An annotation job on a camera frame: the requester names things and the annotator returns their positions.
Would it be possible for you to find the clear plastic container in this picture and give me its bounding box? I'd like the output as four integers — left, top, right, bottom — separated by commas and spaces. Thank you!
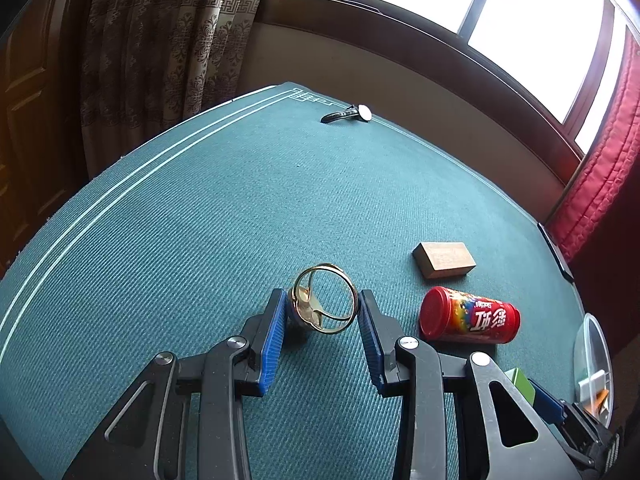
572, 312, 615, 422

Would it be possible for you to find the black strap wristwatch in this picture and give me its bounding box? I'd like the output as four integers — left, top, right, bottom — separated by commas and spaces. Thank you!
321, 104, 373, 124

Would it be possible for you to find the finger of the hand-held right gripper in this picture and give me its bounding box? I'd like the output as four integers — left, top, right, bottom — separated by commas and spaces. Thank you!
529, 379, 570, 424

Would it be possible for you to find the black flat device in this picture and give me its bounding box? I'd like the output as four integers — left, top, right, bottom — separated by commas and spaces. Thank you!
537, 222, 575, 282

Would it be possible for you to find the brown wooden door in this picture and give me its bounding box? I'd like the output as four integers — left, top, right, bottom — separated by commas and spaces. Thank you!
0, 0, 93, 271

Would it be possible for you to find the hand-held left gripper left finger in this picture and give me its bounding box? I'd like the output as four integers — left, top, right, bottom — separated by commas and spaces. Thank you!
62, 287, 290, 480

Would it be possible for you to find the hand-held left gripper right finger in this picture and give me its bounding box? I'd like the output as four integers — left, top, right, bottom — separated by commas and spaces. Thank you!
358, 289, 583, 480

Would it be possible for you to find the wooden framed window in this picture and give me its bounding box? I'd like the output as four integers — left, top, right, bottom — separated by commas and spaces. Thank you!
270, 0, 631, 186

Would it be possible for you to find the beige patterned curtain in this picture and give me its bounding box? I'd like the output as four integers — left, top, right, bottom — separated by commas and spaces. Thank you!
80, 0, 281, 181

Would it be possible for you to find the red quilted curtain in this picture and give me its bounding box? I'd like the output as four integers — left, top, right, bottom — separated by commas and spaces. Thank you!
545, 30, 640, 266

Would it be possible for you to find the red cylindrical can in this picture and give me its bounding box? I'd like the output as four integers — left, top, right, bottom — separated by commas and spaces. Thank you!
419, 286, 522, 345

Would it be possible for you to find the green table cloth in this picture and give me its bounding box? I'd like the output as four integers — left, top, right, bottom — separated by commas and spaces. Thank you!
0, 81, 608, 480

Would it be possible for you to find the gold wire ring holder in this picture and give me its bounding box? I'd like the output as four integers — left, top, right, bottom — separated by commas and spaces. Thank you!
291, 263, 358, 335

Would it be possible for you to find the brown wooden block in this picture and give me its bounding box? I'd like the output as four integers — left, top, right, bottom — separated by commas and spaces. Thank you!
412, 241, 476, 280

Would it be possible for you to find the green rectangular block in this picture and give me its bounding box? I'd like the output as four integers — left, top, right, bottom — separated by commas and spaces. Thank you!
504, 367, 537, 407

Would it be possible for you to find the white rectangular tube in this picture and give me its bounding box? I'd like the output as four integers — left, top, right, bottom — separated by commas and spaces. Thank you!
579, 370, 609, 397

